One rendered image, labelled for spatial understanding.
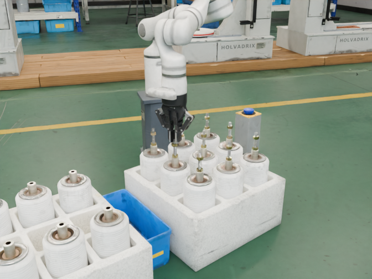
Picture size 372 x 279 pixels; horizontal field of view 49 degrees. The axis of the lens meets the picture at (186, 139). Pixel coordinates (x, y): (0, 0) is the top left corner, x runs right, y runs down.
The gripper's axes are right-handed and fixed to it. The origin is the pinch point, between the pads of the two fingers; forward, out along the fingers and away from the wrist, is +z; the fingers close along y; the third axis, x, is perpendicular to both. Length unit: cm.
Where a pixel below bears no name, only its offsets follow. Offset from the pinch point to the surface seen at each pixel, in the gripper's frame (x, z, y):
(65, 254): 46.7, 11.9, -1.2
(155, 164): -0.2, 11.7, 8.0
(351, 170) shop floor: -78, 35, -41
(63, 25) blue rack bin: -288, 27, 372
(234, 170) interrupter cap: -6.7, 9.7, -17.6
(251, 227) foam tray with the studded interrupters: -8.2, 29.5, -23.6
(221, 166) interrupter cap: -6.7, 9.8, -13.0
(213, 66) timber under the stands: -195, 29, 93
